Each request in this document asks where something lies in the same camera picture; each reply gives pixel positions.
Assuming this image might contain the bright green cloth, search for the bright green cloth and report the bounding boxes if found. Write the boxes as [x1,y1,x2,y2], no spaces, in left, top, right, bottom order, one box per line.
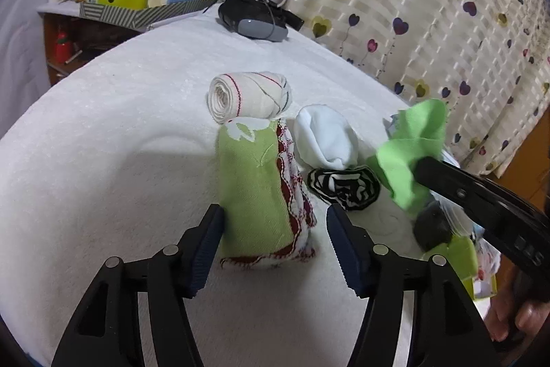
[365,98,448,217]

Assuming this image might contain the brown wooden cabinet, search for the brown wooden cabinet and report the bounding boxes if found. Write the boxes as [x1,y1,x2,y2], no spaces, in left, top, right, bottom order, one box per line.
[36,1,147,86]

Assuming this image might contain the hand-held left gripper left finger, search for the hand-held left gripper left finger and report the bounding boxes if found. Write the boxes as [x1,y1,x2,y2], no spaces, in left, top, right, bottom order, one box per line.
[51,204,226,367]

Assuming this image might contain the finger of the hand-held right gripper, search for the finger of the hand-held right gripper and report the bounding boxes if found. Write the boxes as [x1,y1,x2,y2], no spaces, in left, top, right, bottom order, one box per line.
[412,156,495,222]

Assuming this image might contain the red bottle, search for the red bottle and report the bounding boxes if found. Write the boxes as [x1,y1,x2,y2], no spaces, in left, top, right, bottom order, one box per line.
[55,31,73,64]

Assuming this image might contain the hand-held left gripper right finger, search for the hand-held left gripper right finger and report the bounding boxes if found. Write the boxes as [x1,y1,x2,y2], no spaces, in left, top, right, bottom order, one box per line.
[327,204,493,367]

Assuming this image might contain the black white striped sock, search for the black white striped sock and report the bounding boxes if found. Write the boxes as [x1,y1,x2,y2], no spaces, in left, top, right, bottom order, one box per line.
[307,165,382,213]

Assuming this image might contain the person's right hand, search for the person's right hand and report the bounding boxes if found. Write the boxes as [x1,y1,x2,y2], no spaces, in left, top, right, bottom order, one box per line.
[485,292,544,355]

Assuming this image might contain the striped cardboard tray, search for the striped cardboard tray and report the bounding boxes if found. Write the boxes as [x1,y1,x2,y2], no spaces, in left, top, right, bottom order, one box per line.
[78,0,218,28]

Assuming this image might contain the green towel with scalloped edging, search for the green towel with scalloped edging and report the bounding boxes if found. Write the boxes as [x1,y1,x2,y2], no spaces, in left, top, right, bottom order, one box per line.
[215,118,318,270]

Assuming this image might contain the grey black headset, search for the grey black headset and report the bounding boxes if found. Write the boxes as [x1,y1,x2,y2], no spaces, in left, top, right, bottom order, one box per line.
[218,0,305,43]

